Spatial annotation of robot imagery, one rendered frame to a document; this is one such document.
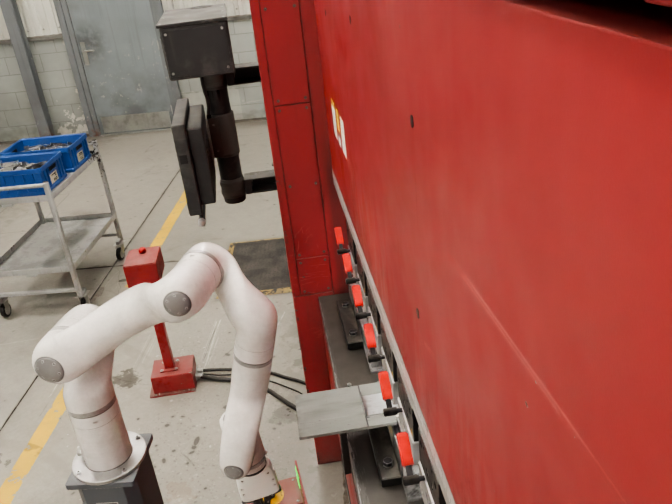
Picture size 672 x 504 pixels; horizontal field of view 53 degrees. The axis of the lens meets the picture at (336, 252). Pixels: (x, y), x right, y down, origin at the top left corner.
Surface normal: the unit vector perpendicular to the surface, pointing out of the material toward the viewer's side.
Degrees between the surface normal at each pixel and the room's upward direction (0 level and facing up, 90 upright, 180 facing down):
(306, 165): 90
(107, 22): 90
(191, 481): 0
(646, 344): 90
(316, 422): 0
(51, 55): 90
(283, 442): 0
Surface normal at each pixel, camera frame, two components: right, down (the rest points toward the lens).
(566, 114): -0.99, 0.15
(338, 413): -0.10, -0.89
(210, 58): 0.16, 0.43
